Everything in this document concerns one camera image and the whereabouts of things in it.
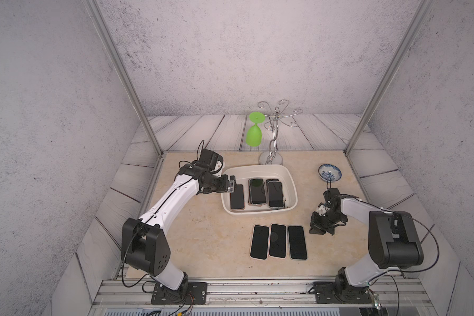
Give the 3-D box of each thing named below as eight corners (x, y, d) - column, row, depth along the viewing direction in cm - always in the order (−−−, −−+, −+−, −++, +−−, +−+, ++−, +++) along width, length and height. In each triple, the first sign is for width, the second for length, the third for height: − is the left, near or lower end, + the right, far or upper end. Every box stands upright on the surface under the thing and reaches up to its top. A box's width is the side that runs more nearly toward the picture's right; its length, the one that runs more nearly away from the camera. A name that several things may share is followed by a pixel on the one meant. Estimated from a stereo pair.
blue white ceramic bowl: (324, 184, 107) (326, 179, 104) (314, 171, 113) (316, 166, 110) (340, 180, 109) (343, 175, 105) (330, 167, 115) (333, 162, 112)
